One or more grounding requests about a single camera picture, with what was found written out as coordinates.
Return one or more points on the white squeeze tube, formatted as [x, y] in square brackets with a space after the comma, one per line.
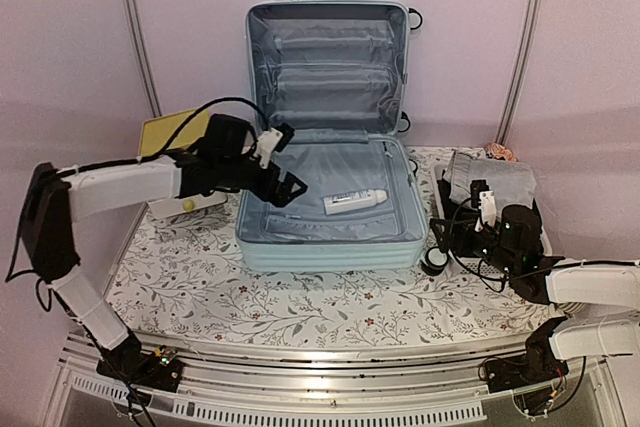
[354, 201]

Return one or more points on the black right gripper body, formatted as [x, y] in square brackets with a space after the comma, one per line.
[466, 248]

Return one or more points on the floral white tablecloth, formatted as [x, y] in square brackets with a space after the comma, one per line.
[186, 278]

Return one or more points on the yellow white drawer organizer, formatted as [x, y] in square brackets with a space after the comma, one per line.
[154, 134]

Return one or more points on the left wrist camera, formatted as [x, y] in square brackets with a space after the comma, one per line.
[273, 140]

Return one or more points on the grey garment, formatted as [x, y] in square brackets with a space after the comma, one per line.
[512, 183]

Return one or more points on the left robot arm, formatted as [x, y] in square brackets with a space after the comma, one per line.
[229, 157]

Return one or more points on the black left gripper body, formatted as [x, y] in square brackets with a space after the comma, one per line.
[267, 193]

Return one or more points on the patterned small bowl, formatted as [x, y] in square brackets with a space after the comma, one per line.
[498, 151]

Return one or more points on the white plastic mesh basket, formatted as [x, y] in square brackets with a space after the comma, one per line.
[435, 261]

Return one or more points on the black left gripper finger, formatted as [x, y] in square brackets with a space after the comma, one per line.
[289, 189]
[276, 171]

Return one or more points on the aluminium front rail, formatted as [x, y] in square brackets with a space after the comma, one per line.
[226, 384]

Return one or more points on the wall aluminium post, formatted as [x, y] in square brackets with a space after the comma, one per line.
[531, 14]
[135, 28]

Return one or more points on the dark navy garment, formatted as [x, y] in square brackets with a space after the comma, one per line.
[516, 235]

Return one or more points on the light blue hard-shell suitcase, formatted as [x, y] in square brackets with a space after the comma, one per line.
[335, 71]

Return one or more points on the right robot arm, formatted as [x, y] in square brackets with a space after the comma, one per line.
[564, 337]

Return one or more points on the left wall aluminium post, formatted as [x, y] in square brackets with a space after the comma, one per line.
[135, 28]

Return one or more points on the right wall aluminium post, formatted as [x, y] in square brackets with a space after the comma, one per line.
[531, 14]

